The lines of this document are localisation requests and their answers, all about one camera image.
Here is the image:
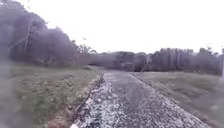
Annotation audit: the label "grey gravel path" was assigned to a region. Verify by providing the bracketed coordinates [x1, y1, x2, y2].
[70, 71, 212, 128]

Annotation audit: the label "wood of dark trees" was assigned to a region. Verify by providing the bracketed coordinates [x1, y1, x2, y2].
[0, 0, 224, 76]

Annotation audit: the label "green grass field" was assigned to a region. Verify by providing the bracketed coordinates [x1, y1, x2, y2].
[132, 71, 224, 128]

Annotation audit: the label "grass field with bare patches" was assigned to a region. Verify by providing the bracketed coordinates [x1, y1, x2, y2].
[0, 63, 107, 128]

